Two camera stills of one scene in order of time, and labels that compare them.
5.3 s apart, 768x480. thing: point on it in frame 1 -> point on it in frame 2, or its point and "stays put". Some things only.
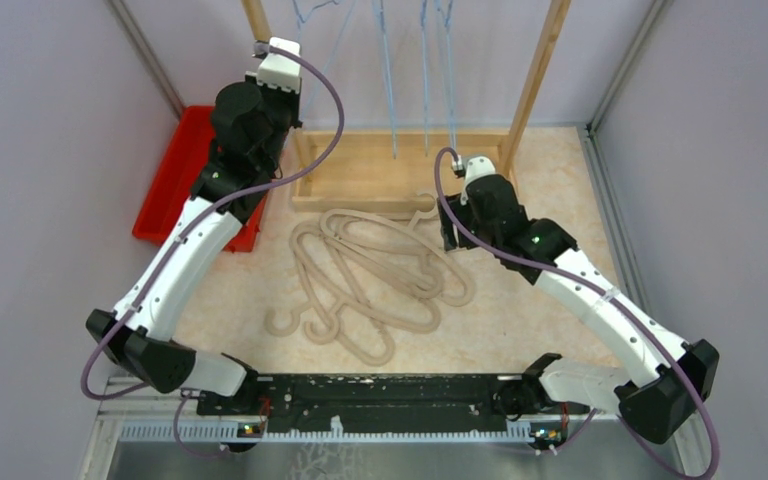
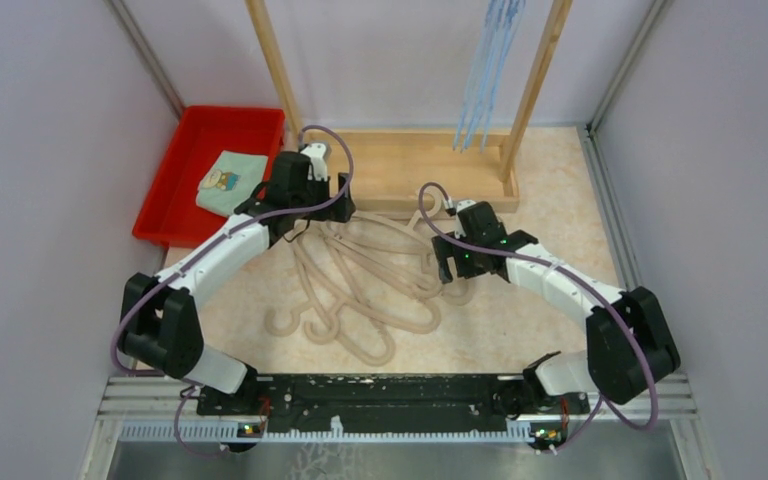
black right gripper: x=458 y=209 -> x=446 y=248
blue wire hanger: x=423 y=14 -> x=492 y=51
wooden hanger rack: x=395 y=170 stays put
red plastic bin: x=176 y=182 stays put
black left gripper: x=292 y=97 -> x=338 y=210
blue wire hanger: x=380 y=5 -> x=484 y=72
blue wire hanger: x=333 y=54 -> x=502 y=22
